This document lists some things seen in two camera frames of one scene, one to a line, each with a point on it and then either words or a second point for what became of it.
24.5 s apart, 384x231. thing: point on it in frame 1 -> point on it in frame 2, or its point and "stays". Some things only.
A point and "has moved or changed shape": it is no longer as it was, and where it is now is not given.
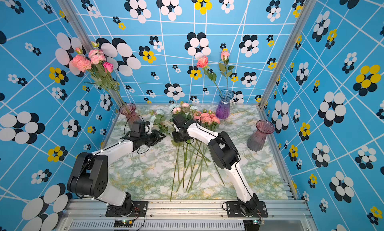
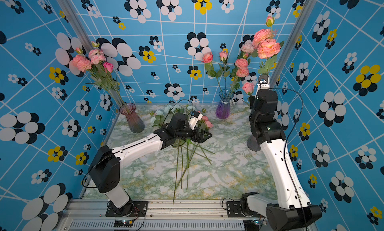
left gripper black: (157, 137) -> (201, 138)
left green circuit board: (121, 223) stays
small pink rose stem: (225, 56) stays
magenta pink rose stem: (108, 67) stays
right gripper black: (175, 138) -> (253, 102)
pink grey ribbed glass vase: (129, 109) stays
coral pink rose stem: (202, 62) has moved or changed shape
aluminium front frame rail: (181, 215) stays
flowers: (95, 44) stays
